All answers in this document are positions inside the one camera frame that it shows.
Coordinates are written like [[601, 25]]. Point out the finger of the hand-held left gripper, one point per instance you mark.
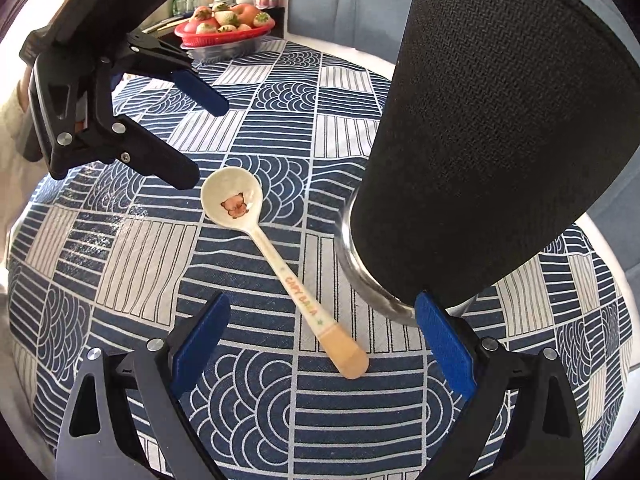
[[160, 160], [200, 90]]

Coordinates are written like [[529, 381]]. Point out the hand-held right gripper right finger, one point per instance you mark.
[[445, 345]]

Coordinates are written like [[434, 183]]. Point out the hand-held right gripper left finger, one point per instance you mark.
[[200, 345]]

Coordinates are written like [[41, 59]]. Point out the cream spoon with bear print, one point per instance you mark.
[[230, 195]]

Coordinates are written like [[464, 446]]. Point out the black cylindrical utensil holder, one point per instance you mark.
[[475, 135]]

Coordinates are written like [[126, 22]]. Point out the grey bowl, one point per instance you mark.
[[225, 52]]

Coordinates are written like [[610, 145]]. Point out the red plastic fruit basket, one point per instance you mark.
[[200, 40]]

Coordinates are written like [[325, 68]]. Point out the pile of pale strawberries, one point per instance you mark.
[[220, 22]]

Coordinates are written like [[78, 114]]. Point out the dark flat board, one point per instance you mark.
[[162, 26]]

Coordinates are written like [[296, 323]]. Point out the red apple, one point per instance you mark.
[[246, 12]]

